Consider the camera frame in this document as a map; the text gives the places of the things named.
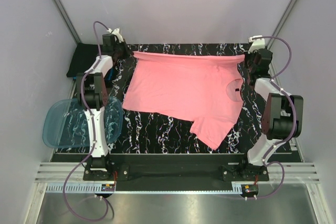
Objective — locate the folded black t shirt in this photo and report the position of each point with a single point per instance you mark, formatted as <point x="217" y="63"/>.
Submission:
<point x="82" y="59"/>

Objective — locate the pink t shirt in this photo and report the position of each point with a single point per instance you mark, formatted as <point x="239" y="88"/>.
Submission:
<point x="202" y="89"/>

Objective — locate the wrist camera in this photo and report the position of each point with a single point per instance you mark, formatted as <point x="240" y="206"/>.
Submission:
<point x="256" y="43"/>
<point x="116" y="32"/>

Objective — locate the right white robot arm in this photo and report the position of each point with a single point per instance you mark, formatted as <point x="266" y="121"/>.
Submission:
<point x="282" y="116"/>

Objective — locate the folded blue t shirt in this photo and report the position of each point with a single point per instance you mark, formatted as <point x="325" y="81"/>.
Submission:
<point x="111" y="74"/>

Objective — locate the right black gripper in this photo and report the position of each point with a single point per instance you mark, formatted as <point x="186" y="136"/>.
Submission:
<point x="247" y="55"/>

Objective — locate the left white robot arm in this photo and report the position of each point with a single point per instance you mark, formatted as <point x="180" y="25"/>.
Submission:
<point x="93" y="97"/>

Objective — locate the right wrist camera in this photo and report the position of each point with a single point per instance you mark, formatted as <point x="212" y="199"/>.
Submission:
<point x="256" y="43"/>

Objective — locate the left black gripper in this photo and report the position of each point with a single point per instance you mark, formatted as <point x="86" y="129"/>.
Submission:
<point x="127" y="52"/>

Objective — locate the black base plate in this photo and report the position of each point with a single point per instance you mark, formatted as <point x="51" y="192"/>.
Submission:
<point x="168" y="169"/>

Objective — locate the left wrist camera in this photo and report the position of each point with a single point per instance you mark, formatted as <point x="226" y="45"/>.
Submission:
<point x="116" y="32"/>

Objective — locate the aluminium frame rail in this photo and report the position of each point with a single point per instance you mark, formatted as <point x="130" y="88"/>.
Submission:
<point x="57" y="178"/>

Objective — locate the blue plastic bin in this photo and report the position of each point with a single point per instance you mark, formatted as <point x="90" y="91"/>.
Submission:
<point x="66" y="124"/>

